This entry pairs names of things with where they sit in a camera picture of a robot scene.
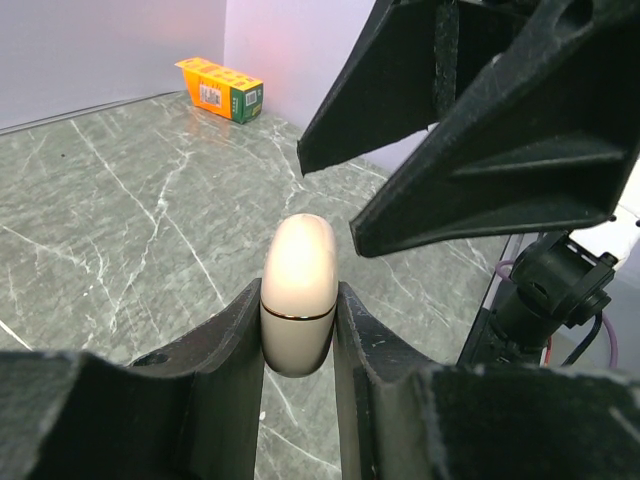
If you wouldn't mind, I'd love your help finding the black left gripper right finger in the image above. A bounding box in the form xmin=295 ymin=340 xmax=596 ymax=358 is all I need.
xmin=333 ymin=283 xmax=639 ymax=479

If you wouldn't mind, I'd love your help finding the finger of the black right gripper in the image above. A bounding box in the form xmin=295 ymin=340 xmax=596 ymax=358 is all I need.
xmin=351 ymin=1 xmax=639 ymax=257
xmin=297 ymin=0 xmax=538 ymax=174

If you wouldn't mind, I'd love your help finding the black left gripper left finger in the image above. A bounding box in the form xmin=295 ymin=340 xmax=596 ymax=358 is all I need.
xmin=1 ymin=281 xmax=264 ymax=479

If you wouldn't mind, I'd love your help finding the beige earbud charging case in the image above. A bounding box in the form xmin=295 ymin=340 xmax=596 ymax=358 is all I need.
xmin=260 ymin=213 xmax=339 ymax=378

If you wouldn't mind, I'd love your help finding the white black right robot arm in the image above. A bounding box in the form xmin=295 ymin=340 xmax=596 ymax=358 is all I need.
xmin=297 ymin=1 xmax=639 ymax=363

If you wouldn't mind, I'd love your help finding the orange green carton right corner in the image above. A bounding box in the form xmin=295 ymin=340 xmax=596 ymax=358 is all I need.
xmin=175 ymin=57 xmax=264 ymax=124

